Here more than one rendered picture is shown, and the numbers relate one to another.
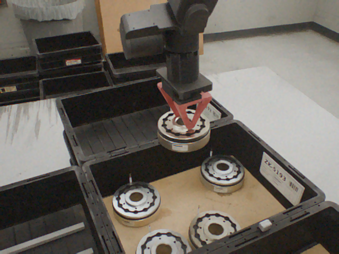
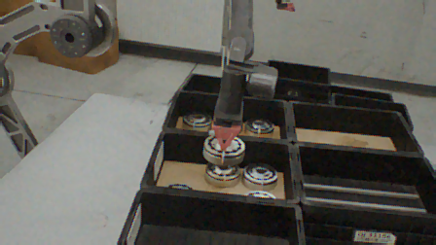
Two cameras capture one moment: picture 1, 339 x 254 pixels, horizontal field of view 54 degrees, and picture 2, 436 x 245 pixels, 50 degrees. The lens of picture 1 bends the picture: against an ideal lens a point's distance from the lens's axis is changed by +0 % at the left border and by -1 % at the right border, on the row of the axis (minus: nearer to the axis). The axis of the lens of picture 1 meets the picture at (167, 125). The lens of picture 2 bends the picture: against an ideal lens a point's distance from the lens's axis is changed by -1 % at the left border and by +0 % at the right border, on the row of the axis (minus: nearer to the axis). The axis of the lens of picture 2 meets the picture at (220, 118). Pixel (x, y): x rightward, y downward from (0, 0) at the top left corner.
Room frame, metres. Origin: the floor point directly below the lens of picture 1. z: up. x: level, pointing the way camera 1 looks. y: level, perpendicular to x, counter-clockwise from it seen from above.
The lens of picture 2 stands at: (1.44, 0.43, 1.63)
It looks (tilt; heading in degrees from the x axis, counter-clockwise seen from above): 27 degrees down; 208
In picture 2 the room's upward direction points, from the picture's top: 5 degrees clockwise
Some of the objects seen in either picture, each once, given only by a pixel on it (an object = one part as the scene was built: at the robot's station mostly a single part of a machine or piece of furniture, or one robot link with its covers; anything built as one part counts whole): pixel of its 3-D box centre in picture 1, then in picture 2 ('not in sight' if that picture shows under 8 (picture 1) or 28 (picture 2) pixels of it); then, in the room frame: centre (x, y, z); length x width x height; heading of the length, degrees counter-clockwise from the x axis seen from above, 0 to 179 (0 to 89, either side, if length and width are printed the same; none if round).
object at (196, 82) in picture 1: (183, 66); (230, 101); (0.54, -0.03, 1.15); 0.10 x 0.07 x 0.07; 25
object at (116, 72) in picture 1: (144, 92); not in sight; (1.83, 0.15, 0.37); 0.40 x 0.30 x 0.45; 108
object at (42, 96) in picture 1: (80, 110); not in sight; (1.70, 0.53, 0.31); 0.40 x 0.30 x 0.34; 108
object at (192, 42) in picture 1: (178, 33); (236, 79); (0.53, -0.02, 1.21); 0.07 x 0.06 x 0.07; 107
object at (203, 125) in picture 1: (183, 124); (224, 145); (0.54, -0.03, 1.02); 0.10 x 0.10 x 0.01
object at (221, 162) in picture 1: (222, 167); not in sight; (0.59, -0.13, 0.86); 0.05 x 0.05 x 0.01
